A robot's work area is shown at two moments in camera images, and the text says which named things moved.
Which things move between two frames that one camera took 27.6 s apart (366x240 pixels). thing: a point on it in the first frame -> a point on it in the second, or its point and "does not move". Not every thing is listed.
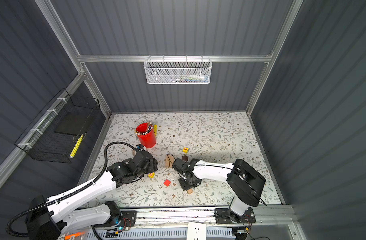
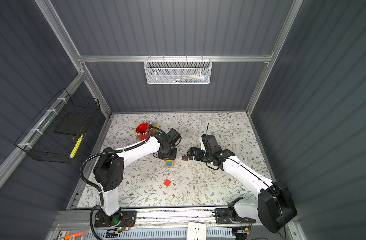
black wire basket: (54, 133) does not move
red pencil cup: (146, 134) does not move
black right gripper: (184, 187) -> (197, 157)
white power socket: (196, 231) does not move
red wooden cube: (167, 182) does not move
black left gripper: (153, 165) -> (173, 157)
